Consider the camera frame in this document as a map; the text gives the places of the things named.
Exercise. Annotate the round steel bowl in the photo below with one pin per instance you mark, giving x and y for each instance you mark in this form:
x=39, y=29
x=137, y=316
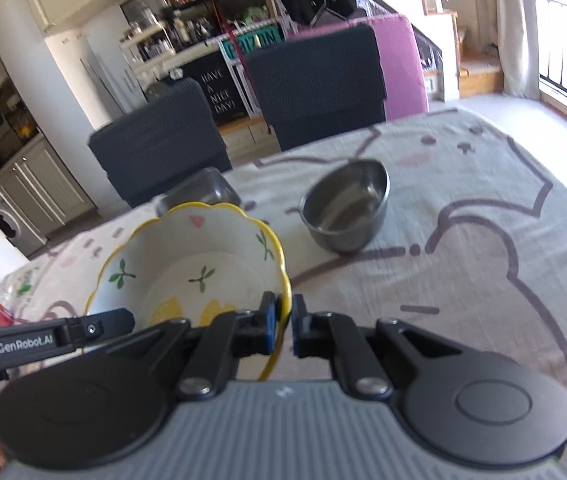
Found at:
x=343, y=210

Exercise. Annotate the black lettered sign board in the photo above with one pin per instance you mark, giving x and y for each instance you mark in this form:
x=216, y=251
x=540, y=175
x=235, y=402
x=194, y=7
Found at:
x=218, y=90

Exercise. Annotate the steel square tray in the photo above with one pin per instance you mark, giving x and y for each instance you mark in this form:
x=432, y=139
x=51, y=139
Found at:
x=203, y=187

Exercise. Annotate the dark fabric chair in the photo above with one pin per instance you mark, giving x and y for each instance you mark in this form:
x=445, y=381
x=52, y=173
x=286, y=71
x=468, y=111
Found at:
x=318, y=90
x=163, y=145

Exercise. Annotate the green and white packet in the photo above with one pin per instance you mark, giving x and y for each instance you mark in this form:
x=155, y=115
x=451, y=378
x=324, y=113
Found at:
x=23, y=285

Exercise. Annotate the pink padded chair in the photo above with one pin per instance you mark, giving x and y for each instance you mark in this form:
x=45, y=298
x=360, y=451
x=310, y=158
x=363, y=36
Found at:
x=403, y=70

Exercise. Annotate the beige curtain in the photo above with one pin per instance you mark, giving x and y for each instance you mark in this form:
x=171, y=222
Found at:
x=516, y=25

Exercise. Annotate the white washing machine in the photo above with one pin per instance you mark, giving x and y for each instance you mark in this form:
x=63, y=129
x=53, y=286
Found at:
x=10, y=220

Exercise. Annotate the bear printed tablecloth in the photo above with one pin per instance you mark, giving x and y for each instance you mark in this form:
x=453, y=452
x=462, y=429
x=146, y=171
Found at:
x=463, y=260

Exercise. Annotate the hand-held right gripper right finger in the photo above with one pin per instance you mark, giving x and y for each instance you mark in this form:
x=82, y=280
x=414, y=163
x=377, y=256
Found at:
x=295, y=330

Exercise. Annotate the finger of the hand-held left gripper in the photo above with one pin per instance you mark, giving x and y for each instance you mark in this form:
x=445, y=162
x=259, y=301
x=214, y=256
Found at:
x=103, y=325

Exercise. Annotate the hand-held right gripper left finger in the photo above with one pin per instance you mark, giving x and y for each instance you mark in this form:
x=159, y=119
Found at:
x=269, y=330

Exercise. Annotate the teal sign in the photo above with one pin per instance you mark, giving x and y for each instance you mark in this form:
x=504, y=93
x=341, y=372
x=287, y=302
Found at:
x=253, y=42

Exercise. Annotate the grey kitchen base cabinets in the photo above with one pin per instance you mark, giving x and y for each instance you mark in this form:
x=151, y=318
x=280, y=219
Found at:
x=43, y=185

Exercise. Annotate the floral yellow-rimmed ceramic bowl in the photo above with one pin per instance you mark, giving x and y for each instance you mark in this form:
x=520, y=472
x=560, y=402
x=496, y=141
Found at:
x=188, y=250

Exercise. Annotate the shelf of cosmetic bottles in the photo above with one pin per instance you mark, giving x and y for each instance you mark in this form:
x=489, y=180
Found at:
x=173, y=30

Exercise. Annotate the wooden staircase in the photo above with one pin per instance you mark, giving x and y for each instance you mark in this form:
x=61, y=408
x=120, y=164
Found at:
x=463, y=50

